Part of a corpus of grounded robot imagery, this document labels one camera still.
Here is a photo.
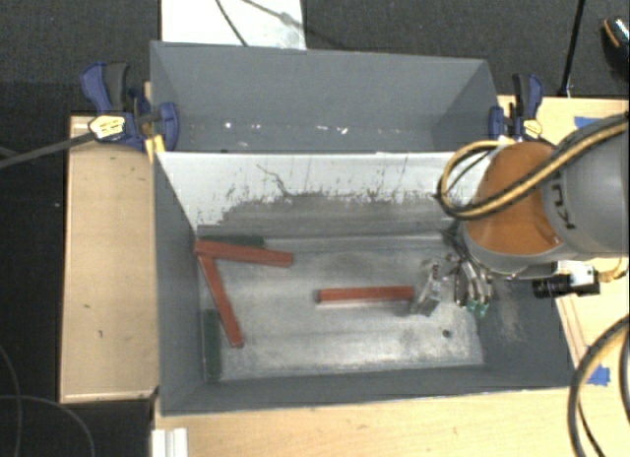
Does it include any red-brown flat block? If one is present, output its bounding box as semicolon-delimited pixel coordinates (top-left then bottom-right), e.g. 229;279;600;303
193;238;295;268
197;254;246;350
314;286;416;306

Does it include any black cylinder on white bracket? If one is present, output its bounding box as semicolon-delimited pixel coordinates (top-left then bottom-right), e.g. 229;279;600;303
531;260;627;299

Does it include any dark green flat block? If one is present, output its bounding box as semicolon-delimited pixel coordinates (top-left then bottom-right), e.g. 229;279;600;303
202;308;224;382
199;233;266;250

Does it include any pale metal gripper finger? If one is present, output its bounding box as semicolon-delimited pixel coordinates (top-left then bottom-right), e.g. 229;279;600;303
419;259;443;294
410;281;445;319

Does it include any pale wood board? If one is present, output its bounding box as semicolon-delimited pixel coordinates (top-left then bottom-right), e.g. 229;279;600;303
58;112;161;405

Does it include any grey metal bin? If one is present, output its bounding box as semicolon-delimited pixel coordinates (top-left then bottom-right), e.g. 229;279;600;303
149;39;578;417

